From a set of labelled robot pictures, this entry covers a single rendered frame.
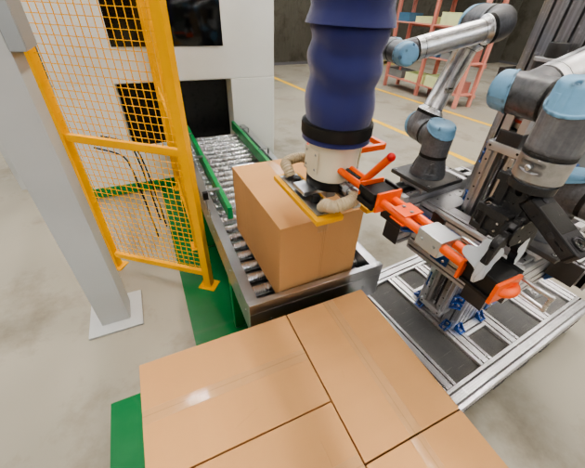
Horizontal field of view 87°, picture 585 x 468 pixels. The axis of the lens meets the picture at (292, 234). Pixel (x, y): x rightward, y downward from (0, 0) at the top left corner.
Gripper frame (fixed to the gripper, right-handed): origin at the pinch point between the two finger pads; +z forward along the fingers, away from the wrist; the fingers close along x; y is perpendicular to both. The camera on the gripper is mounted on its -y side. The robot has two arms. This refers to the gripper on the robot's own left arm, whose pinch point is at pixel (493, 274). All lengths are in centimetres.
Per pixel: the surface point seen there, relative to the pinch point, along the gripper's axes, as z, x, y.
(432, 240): -0.4, 3.8, 13.0
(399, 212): -1.0, 3.7, 24.2
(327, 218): 11.3, 11.9, 43.8
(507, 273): -1.9, -0.2, -1.9
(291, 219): 27, 13, 68
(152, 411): 68, 76, 36
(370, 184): -1.3, 2.2, 38.9
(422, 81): 90, -530, 541
